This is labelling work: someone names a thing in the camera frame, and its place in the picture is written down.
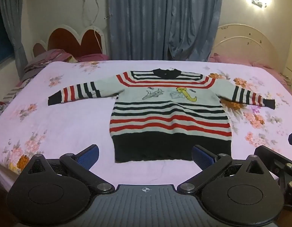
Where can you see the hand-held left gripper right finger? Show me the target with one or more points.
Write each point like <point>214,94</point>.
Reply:
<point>203,157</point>

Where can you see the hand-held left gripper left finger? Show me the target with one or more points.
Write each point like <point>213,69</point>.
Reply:
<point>88,157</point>

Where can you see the striped knit sweater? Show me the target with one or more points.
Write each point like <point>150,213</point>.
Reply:
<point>169,123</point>

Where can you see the floral pink bed sheet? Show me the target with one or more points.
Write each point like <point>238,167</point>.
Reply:
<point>65,123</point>

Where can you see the pink pillow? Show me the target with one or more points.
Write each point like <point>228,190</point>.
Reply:
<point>92,57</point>
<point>233,60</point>

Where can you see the cream round headboard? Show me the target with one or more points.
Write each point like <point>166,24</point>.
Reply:
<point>245,45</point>

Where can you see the crumpled pink blanket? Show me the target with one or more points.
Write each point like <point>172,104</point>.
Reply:
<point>49,58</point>

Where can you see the red heart-shaped headboard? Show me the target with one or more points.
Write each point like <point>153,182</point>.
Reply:
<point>65,42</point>

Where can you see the window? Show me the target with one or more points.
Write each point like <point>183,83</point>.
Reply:
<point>1,40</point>

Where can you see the blue-grey side curtain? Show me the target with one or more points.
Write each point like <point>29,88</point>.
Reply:
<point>14,28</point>

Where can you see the wall lamp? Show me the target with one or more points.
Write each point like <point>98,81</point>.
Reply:
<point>259,2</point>

